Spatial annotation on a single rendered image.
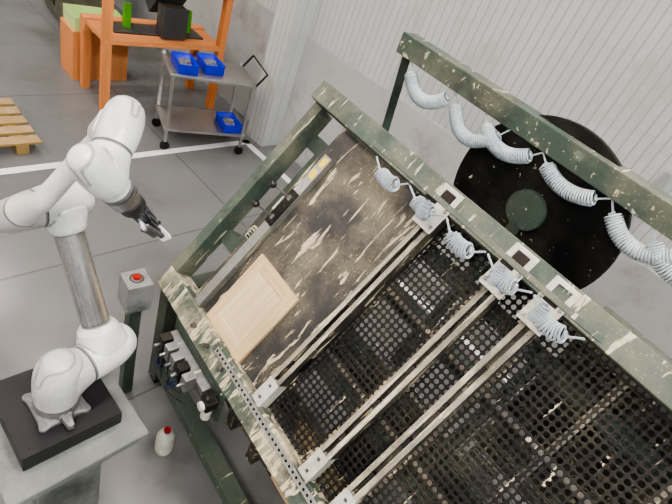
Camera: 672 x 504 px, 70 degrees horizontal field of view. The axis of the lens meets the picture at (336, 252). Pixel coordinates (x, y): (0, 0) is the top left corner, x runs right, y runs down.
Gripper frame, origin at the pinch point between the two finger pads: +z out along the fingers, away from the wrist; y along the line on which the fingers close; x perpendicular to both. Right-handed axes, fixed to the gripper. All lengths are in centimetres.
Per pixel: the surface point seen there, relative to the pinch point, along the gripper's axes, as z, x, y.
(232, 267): 77, -3, 23
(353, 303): 58, -47, -26
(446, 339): 50, -71, -57
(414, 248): 48, -77, -20
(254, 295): 78, -8, 5
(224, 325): 85, 11, 0
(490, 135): 52, -132, 15
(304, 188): 60, -50, 35
